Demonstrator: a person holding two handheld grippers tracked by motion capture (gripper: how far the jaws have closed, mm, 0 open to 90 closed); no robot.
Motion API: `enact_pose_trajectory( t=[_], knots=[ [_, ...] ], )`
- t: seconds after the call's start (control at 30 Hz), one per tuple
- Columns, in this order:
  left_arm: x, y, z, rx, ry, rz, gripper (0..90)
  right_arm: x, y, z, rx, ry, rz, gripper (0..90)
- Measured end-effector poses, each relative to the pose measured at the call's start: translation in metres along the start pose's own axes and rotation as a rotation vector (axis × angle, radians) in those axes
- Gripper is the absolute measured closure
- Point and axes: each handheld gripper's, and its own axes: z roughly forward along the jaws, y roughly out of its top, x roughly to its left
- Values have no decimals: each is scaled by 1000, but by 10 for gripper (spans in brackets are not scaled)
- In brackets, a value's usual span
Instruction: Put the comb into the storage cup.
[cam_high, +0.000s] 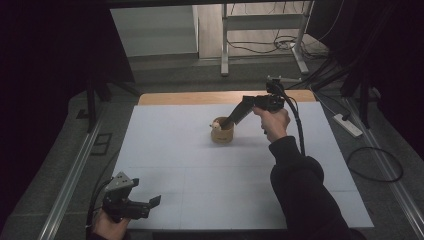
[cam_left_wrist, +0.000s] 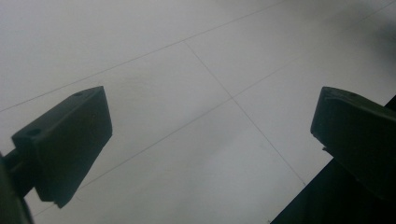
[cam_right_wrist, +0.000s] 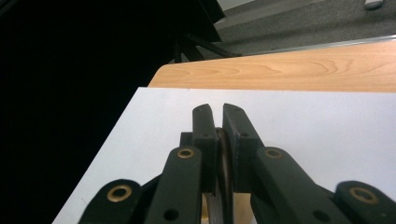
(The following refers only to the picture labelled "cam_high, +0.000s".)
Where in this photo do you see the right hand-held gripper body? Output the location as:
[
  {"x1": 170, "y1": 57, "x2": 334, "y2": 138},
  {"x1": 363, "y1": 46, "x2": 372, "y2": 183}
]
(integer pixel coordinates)
[{"x1": 252, "y1": 75, "x2": 303, "y2": 113}]

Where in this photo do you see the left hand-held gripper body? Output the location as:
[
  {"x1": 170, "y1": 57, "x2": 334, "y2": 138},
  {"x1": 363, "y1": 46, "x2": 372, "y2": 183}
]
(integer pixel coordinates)
[{"x1": 101, "y1": 171, "x2": 151, "y2": 224}]

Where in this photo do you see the wooden cup with animal figure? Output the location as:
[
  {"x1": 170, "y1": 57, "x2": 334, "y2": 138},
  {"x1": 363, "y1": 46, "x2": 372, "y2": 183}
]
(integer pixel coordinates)
[{"x1": 209, "y1": 116, "x2": 235, "y2": 145}]

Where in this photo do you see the person's right hand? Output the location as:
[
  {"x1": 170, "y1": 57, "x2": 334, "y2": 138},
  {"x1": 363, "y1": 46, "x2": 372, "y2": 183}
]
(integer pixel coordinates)
[{"x1": 252, "y1": 105, "x2": 292, "y2": 144}]

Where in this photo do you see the person's left hand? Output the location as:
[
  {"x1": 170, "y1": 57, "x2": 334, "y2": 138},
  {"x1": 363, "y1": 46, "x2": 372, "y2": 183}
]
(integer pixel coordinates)
[{"x1": 92, "y1": 209, "x2": 132, "y2": 240}]

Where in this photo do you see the white table mat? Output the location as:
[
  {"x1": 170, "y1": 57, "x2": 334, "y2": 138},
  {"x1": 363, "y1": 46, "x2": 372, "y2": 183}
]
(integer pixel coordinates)
[{"x1": 109, "y1": 101, "x2": 374, "y2": 231}]

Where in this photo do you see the white metal stand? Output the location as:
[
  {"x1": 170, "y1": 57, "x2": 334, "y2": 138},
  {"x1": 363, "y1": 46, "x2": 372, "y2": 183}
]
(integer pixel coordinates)
[{"x1": 220, "y1": 0, "x2": 315, "y2": 77}]

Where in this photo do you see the white power strip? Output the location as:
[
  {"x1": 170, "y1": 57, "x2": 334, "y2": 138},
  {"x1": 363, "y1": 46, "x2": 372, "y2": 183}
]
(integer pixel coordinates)
[{"x1": 332, "y1": 113, "x2": 364, "y2": 139}]

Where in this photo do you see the black tripod stand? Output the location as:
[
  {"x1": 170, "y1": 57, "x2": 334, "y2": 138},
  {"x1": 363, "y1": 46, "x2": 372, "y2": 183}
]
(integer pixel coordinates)
[
  {"x1": 311, "y1": 59, "x2": 381, "y2": 129},
  {"x1": 74, "y1": 76, "x2": 141, "y2": 134}
]

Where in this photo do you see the white panel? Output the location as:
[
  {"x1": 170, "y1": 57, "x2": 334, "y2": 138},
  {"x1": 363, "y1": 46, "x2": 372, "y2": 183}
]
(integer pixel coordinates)
[{"x1": 109, "y1": 4, "x2": 199, "y2": 58}]

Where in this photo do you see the dark curtain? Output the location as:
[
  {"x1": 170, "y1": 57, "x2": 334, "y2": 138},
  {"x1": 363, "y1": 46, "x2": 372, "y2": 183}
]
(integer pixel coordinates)
[
  {"x1": 306, "y1": 0, "x2": 424, "y2": 161},
  {"x1": 0, "y1": 0, "x2": 134, "y2": 231}
]

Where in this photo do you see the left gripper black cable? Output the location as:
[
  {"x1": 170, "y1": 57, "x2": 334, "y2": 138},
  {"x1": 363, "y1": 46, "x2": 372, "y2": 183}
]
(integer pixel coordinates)
[{"x1": 85, "y1": 178, "x2": 114, "y2": 239}]

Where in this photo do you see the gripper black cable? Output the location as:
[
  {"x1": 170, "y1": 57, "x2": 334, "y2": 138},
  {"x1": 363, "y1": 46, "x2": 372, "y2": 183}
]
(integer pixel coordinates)
[
  {"x1": 85, "y1": 178, "x2": 114, "y2": 239},
  {"x1": 283, "y1": 91, "x2": 307, "y2": 157}
]

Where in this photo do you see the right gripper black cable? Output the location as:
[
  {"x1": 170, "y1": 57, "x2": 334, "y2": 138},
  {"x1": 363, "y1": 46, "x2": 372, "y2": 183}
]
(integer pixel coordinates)
[{"x1": 283, "y1": 91, "x2": 307, "y2": 157}]

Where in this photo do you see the aluminium rail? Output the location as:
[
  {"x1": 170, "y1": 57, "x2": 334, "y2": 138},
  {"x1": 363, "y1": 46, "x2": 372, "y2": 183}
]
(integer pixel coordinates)
[
  {"x1": 38, "y1": 119, "x2": 103, "y2": 240},
  {"x1": 344, "y1": 98, "x2": 424, "y2": 239}
]

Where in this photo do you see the tangle of black cables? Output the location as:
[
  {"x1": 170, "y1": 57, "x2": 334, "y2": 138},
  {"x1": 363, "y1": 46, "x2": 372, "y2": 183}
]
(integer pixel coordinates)
[{"x1": 226, "y1": 0, "x2": 334, "y2": 61}]

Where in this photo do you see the looped black cable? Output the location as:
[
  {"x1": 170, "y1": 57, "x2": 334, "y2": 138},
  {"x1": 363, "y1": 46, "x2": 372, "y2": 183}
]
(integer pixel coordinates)
[{"x1": 345, "y1": 146, "x2": 405, "y2": 184}]

